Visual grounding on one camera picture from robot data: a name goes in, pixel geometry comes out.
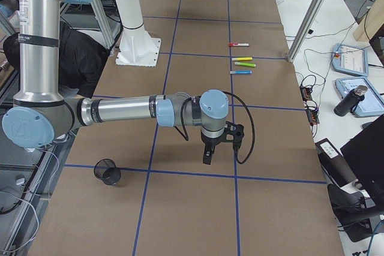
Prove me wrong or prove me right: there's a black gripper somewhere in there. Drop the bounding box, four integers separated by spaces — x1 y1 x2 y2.
200 129 226 165

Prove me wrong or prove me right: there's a blue marker pen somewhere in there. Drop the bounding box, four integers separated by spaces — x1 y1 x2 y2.
230 70 252 75

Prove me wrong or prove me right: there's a red marker pen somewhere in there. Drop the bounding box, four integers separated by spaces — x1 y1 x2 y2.
228 43 250 47

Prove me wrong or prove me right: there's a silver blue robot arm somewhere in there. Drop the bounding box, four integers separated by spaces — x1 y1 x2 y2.
2 0 230 164

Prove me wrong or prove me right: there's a brown paper table mat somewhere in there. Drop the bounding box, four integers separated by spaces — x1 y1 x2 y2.
29 0 343 255

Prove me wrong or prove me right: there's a green highlighter pen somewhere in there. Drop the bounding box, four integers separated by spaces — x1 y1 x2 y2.
234 62 256 67

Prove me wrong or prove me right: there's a yellow highlighter pen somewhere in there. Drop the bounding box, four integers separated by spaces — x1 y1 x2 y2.
231 57 253 62

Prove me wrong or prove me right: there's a black mesh cup near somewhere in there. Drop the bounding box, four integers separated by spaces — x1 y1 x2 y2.
94 158 121 185

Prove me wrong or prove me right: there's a black usb hub lower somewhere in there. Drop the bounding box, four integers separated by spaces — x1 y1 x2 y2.
305 108 319 126

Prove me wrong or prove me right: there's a black usb hub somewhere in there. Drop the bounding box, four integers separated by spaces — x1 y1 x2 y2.
305 108 319 126
299 86 312 101

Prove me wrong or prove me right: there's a black usb hub upper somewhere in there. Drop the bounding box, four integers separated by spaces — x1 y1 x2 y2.
299 86 312 101

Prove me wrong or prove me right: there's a black box with label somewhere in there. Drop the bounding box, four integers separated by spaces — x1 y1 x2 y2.
315 138 357 186

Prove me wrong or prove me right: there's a black water bottle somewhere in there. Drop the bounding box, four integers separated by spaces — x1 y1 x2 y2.
334 85 368 116

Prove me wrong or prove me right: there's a black monitor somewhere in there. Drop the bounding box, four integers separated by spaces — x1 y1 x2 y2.
341 116 383 204

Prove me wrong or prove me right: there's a seated person in black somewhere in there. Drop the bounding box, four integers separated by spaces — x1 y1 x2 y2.
2 22 109 98

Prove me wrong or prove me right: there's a teach pendant near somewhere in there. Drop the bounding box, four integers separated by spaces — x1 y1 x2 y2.
334 77 383 118

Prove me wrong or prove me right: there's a teach pendant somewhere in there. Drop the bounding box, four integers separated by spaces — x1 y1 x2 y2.
334 77 383 118
332 43 369 76

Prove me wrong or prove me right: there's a teach pendant far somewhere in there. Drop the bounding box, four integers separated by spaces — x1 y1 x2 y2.
332 43 369 76

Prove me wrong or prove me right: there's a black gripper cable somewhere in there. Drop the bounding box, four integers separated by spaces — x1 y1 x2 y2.
173 91 256 165

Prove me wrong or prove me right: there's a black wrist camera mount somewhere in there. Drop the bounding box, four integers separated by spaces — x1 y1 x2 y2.
224 121 244 152

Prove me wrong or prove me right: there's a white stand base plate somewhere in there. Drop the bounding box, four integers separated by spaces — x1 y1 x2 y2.
116 26 161 67

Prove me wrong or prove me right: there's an aluminium frame post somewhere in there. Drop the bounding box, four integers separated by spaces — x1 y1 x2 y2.
286 0 324 62

